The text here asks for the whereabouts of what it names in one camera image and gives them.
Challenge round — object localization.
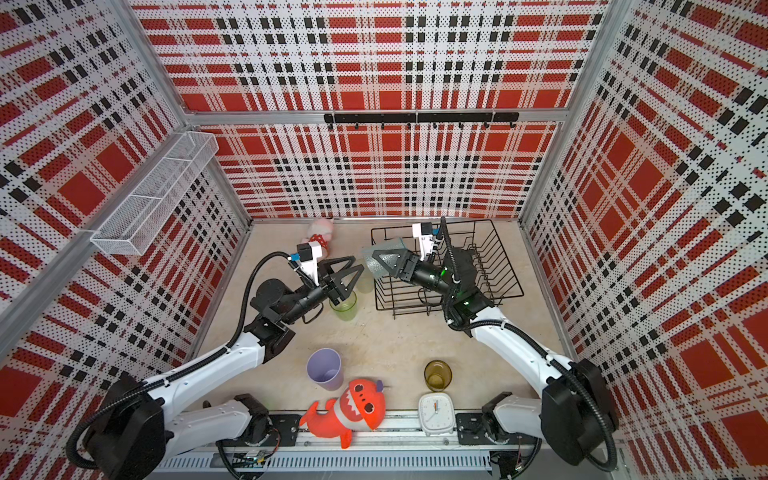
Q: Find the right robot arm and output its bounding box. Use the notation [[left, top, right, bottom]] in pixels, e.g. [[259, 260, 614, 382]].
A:
[[363, 240, 619, 472]]

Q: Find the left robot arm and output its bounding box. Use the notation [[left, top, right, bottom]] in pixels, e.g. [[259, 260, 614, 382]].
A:
[[65, 244, 364, 479]]

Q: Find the olive glass cup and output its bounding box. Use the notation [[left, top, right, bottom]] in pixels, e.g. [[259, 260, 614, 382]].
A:
[[424, 359, 453, 392]]

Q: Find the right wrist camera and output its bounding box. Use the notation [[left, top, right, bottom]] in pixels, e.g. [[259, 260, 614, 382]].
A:
[[412, 222, 435, 261]]

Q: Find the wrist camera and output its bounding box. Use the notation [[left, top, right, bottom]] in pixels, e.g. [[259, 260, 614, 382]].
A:
[[412, 222, 435, 261], [288, 241, 323, 286]]

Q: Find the purple plastic cup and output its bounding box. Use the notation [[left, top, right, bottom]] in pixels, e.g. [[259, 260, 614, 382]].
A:
[[306, 348, 344, 391]]

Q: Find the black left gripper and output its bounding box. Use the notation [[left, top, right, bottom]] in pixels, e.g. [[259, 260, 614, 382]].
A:
[[281, 254, 363, 325]]

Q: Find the pink plush toy polka dress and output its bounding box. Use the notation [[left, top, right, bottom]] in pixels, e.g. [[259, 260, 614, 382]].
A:
[[306, 218, 334, 245]]

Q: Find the bright green plastic cup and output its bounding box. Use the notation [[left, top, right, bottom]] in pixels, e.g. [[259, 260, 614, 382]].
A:
[[329, 291, 358, 322]]

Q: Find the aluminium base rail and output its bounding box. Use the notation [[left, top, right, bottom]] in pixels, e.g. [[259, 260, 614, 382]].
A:
[[149, 409, 541, 475]]

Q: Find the black wall hook rail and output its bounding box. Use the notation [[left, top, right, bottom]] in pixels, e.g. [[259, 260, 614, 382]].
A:
[[323, 112, 520, 128]]

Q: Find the white kitchen scale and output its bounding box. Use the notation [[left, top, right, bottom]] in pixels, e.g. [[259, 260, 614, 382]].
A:
[[417, 392, 456, 436]]

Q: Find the teal textured plastic cup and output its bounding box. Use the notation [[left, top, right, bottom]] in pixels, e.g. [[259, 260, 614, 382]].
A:
[[362, 239, 404, 279]]

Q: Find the white wire mesh shelf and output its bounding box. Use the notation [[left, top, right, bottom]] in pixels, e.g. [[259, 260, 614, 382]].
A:
[[91, 131, 218, 256]]

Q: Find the red shark plush toy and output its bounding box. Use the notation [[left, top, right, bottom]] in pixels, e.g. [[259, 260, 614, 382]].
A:
[[299, 379, 387, 449]]

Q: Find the black wire dish rack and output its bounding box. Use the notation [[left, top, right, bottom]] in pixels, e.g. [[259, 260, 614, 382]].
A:
[[370, 218, 526, 319]]

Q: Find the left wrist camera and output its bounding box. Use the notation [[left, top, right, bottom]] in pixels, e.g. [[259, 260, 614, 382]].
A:
[[288, 241, 323, 286]]

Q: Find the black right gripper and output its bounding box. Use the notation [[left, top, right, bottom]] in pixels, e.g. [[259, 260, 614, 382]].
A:
[[376, 251, 456, 302]]

